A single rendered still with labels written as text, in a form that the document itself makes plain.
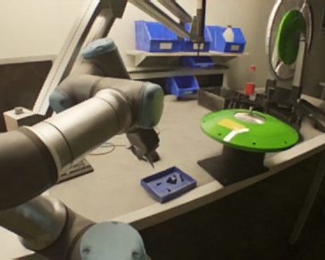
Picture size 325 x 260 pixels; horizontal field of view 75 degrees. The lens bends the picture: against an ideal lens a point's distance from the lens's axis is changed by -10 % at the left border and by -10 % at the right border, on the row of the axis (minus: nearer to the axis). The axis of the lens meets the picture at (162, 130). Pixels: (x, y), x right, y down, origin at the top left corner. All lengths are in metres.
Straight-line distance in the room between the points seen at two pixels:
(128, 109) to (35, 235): 0.22
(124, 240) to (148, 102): 0.20
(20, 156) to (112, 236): 0.21
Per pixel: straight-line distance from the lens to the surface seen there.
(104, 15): 0.57
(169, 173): 0.74
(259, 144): 0.65
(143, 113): 0.29
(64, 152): 0.22
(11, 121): 0.46
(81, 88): 0.36
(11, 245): 0.60
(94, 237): 0.36
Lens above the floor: 1.33
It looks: 23 degrees down
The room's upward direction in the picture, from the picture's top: 2 degrees clockwise
